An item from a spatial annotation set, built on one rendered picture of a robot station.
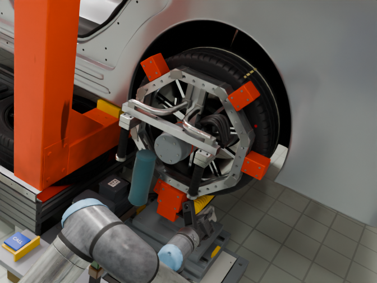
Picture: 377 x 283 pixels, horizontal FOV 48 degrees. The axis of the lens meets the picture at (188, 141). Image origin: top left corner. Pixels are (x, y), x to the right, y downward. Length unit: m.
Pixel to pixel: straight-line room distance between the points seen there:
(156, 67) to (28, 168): 0.68
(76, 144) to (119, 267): 0.98
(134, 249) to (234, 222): 1.75
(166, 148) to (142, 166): 0.18
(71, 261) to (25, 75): 0.82
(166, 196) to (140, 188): 0.15
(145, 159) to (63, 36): 0.59
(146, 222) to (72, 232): 1.17
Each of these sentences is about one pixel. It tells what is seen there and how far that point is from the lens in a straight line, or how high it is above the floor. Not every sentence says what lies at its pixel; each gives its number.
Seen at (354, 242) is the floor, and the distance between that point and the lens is 3.08.
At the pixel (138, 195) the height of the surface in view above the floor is 0.54.
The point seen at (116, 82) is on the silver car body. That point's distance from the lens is 2.11.
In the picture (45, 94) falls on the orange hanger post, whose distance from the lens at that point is 1.67.
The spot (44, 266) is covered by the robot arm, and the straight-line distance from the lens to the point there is 1.16.
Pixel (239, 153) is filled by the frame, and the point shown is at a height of 0.89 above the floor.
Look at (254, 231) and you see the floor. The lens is 2.77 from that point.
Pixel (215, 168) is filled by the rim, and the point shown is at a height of 0.70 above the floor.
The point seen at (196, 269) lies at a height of 0.17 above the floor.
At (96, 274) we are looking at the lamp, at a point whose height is 0.60.
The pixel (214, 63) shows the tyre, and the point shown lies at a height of 1.17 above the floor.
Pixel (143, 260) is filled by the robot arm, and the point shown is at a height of 0.95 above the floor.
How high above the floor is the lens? 1.75
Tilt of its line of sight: 31 degrees down
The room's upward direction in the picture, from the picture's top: 14 degrees clockwise
